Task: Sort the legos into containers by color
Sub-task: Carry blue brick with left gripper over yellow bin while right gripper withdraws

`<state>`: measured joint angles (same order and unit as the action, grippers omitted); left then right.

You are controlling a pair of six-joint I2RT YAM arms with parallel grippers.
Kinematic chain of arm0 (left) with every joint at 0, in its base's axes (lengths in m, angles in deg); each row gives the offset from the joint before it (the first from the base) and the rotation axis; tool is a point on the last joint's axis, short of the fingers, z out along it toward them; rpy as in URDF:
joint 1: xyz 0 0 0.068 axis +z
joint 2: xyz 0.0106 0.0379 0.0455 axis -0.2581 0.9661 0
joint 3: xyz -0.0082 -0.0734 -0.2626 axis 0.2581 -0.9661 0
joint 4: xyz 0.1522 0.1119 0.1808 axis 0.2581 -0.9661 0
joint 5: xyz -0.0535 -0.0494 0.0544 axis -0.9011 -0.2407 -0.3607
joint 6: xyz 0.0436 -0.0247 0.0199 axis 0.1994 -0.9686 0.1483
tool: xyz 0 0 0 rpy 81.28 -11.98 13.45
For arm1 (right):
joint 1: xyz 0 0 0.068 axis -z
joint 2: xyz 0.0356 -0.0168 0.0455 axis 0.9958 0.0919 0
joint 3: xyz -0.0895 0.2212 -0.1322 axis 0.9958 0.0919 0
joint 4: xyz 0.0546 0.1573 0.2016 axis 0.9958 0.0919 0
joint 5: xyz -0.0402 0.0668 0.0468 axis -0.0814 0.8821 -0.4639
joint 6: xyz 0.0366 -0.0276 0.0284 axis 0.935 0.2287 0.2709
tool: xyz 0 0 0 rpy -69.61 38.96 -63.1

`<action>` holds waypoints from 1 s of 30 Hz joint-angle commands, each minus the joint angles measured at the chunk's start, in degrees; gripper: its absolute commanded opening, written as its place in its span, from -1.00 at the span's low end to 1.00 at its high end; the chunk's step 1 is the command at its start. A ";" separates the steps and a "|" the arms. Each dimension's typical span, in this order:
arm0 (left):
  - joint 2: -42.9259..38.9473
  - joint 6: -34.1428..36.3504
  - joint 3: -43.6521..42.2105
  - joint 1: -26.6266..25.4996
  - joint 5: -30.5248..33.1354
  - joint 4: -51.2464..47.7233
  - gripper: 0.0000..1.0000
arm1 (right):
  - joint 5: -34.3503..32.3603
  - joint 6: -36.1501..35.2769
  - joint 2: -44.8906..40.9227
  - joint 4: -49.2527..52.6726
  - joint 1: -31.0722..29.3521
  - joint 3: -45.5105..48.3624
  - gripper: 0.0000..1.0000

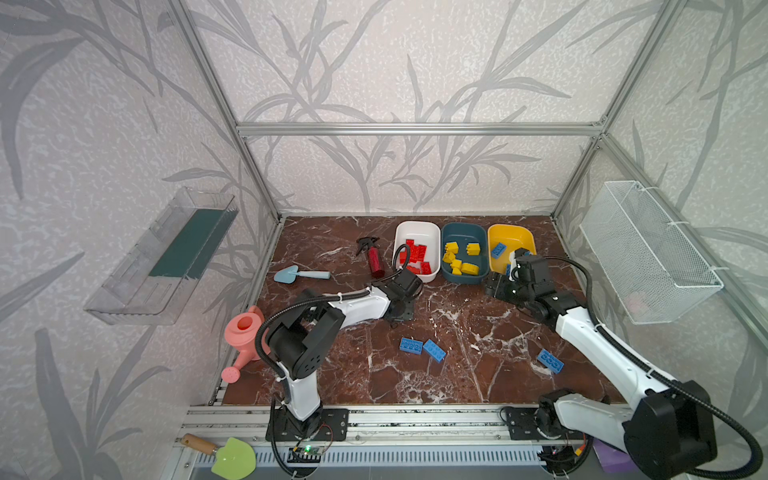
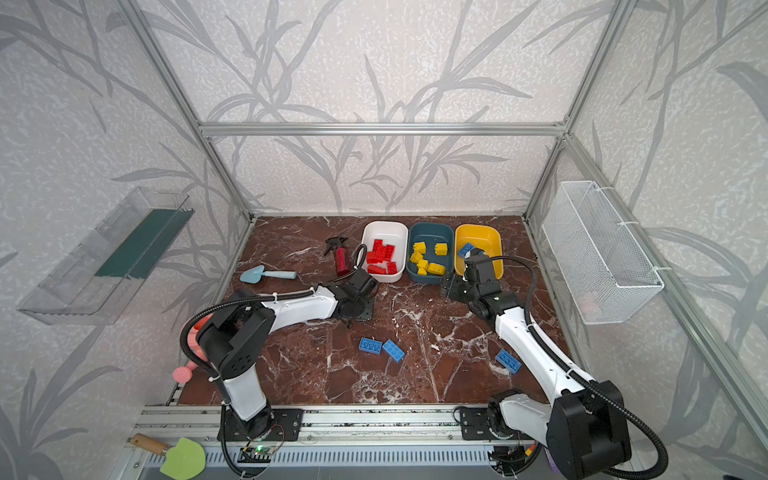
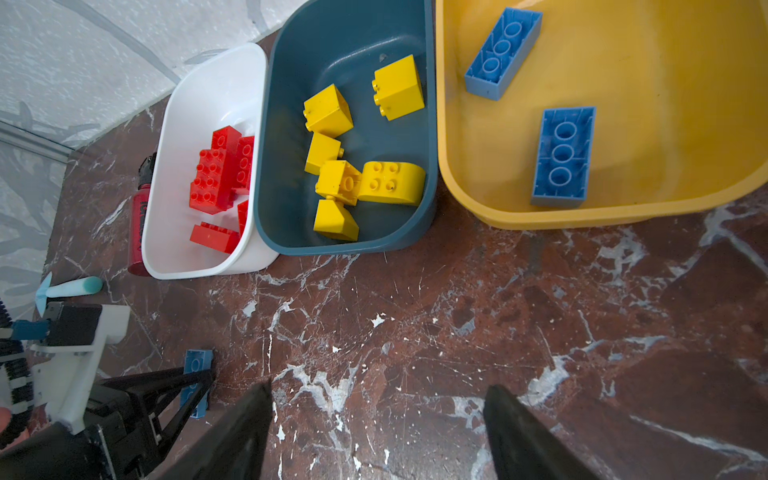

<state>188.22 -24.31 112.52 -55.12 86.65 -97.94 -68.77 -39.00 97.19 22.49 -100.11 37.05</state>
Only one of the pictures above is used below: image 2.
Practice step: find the yellow plastic bin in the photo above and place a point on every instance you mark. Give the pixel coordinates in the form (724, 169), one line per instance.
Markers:
(483, 237)

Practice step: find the teal plastic bin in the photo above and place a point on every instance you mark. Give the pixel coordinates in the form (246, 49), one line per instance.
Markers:
(430, 233)

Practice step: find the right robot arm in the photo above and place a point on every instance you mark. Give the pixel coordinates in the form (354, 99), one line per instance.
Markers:
(583, 423)

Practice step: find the white wire basket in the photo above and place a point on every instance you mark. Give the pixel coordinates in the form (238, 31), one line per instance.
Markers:
(607, 272)

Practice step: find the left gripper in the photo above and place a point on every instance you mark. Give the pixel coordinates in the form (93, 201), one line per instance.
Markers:
(359, 306)

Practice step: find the aluminium front rail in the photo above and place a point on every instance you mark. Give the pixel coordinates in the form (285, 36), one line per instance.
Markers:
(335, 436)

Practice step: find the small red square brick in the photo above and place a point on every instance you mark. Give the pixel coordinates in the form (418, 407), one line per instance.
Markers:
(371, 257)

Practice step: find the green toy spatula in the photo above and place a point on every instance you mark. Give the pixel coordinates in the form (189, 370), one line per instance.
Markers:
(183, 461)

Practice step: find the yellow curved brick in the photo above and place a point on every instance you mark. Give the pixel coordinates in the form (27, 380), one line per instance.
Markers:
(436, 269)

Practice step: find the blue brick low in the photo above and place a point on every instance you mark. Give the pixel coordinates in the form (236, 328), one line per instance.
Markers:
(370, 346)

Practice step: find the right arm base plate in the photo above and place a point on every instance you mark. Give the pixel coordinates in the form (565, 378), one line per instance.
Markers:
(474, 423)

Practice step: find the white plastic bin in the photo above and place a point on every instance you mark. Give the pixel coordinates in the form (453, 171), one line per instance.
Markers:
(391, 233)

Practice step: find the teal toy scraper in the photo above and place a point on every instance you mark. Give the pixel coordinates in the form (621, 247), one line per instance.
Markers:
(256, 274)

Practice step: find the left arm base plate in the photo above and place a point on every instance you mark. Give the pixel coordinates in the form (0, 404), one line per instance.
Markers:
(281, 424)

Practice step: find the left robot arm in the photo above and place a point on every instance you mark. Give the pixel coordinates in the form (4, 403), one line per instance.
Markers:
(225, 340)

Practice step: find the blue brick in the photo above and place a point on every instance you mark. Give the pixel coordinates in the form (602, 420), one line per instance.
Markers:
(394, 351)
(466, 249)
(508, 361)

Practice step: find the small yellow sloped brick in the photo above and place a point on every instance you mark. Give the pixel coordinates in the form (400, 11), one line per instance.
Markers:
(422, 267)

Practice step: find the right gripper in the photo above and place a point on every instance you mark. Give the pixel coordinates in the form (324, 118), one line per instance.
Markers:
(455, 287)

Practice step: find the clear acrylic wall shelf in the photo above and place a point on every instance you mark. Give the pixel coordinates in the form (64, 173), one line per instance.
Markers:
(95, 283)

